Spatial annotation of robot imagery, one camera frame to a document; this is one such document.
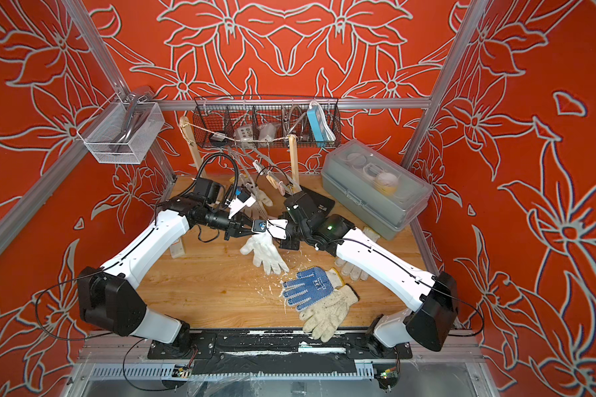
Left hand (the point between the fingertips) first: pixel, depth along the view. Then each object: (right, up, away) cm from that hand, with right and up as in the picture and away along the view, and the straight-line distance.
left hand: (258, 228), depth 74 cm
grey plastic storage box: (+43, +11, +13) cm, 46 cm away
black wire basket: (+1, +39, +22) cm, 45 cm away
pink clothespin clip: (+7, +13, +7) cm, 16 cm away
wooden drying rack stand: (-23, +22, +14) cm, 35 cm away
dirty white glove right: (+32, -17, +15) cm, 39 cm away
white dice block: (-8, +35, +21) cm, 42 cm away
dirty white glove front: (+21, -30, +4) cm, 37 cm away
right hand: (+3, +1, -2) cm, 4 cm away
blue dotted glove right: (+16, -22, +11) cm, 30 cm away
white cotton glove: (+2, -8, +2) cm, 9 cm away
